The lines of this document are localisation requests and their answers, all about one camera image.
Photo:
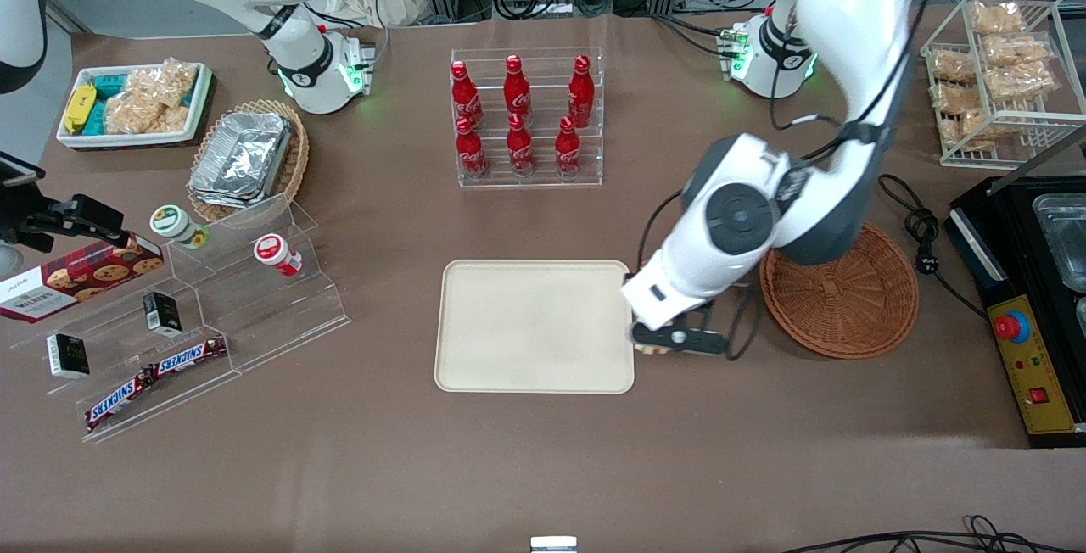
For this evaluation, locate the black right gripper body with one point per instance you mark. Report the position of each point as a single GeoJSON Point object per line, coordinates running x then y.
{"type": "Point", "coordinates": [53, 220]}

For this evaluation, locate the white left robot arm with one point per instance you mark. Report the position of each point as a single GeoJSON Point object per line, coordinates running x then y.
{"type": "Point", "coordinates": [738, 218]}

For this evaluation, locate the beige rectangular tray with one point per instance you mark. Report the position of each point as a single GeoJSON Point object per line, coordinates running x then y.
{"type": "Point", "coordinates": [534, 328]}

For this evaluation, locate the round brown wicker basket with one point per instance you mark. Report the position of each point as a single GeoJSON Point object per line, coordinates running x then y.
{"type": "Point", "coordinates": [848, 307]}

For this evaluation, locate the oval light wicker basket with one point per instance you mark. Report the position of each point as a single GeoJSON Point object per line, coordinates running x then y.
{"type": "Point", "coordinates": [295, 167]}

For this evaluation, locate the red tartan cookie box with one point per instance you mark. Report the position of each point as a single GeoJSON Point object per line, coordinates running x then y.
{"type": "Point", "coordinates": [76, 277]}

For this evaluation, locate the green-lidded white cup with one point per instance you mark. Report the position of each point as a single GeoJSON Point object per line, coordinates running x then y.
{"type": "Point", "coordinates": [176, 225]}

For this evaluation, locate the teal snack pack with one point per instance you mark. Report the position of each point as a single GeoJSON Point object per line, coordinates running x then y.
{"type": "Point", "coordinates": [110, 85]}
{"type": "Point", "coordinates": [95, 119]}

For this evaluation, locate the yellow snack bar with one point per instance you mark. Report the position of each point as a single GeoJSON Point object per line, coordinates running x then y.
{"type": "Point", "coordinates": [79, 108]}

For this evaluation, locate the small black box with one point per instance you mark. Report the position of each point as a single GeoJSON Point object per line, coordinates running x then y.
{"type": "Point", "coordinates": [161, 312]}
{"type": "Point", "coordinates": [68, 354]}

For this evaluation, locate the clear bag of rice crackers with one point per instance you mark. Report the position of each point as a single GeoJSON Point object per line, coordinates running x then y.
{"type": "Point", "coordinates": [148, 99]}

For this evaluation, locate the white rectangular snack bin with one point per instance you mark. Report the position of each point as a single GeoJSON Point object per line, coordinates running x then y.
{"type": "Point", "coordinates": [191, 116]}

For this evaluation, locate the stacked aluminium foil containers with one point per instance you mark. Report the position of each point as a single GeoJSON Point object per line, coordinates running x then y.
{"type": "Point", "coordinates": [242, 159]}

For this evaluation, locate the brown snickers bar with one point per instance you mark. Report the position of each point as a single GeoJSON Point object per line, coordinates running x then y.
{"type": "Point", "coordinates": [119, 400]}
{"type": "Point", "coordinates": [191, 355]}

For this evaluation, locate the clear acrylic stepped display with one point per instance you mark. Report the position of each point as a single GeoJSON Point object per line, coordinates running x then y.
{"type": "Point", "coordinates": [254, 307]}

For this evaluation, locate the red-lidded white cup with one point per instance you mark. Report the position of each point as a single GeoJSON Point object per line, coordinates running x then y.
{"type": "Point", "coordinates": [277, 254]}

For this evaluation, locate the red cola bottle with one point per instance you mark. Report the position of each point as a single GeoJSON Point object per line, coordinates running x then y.
{"type": "Point", "coordinates": [567, 151]}
{"type": "Point", "coordinates": [519, 148]}
{"type": "Point", "coordinates": [581, 93]}
{"type": "Point", "coordinates": [470, 153]}
{"type": "Point", "coordinates": [464, 95]}
{"type": "Point", "coordinates": [517, 88]}

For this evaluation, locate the clear acrylic bottle rack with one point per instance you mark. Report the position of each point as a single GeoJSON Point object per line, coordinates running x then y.
{"type": "Point", "coordinates": [530, 178]}

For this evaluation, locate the small white device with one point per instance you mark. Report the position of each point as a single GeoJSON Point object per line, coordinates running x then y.
{"type": "Point", "coordinates": [553, 544]}

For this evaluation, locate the red emergency stop button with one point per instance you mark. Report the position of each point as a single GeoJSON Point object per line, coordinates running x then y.
{"type": "Point", "coordinates": [1011, 326]}

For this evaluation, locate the black control box yellow panel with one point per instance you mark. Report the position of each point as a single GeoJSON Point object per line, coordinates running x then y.
{"type": "Point", "coordinates": [1039, 383]}

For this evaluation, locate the clear bag of fried snacks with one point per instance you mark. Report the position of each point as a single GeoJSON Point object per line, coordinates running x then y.
{"type": "Point", "coordinates": [1018, 69]}
{"type": "Point", "coordinates": [997, 19]}
{"type": "Point", "coordinates": [952, 67]}
{"type": "Point", "coordinates": [960, 112]}

